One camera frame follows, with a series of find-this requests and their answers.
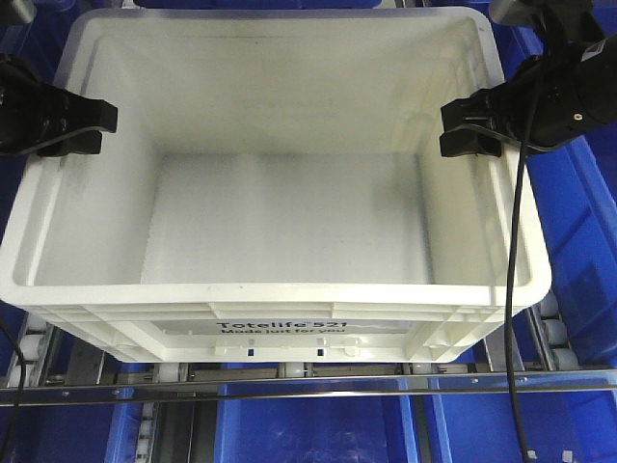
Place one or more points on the black cable image right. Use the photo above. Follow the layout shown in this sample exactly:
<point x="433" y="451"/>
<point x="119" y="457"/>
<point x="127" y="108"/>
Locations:
<point x="509" y="333"/>

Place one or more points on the white plastic tote bin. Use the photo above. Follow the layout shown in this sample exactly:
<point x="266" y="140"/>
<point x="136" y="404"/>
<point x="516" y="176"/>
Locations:
<point x="274" y="191"/>

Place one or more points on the grey camera mount image right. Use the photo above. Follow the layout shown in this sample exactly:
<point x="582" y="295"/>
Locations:
<point x="521" y="13"/>

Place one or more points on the shelf blue bin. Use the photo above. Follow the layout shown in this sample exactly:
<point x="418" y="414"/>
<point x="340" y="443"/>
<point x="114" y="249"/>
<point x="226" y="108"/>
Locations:
<point x="340" y="421"/>
<point x="257" y="4"/>
<point x="575" y="193"/>
<point x="40" y="44"/>

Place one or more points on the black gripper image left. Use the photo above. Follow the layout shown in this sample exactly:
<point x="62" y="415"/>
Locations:
<point x="34" y="113"/>

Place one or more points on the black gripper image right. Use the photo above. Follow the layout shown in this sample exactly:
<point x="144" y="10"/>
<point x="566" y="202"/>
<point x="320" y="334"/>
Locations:
<point x="559" y="101"/>

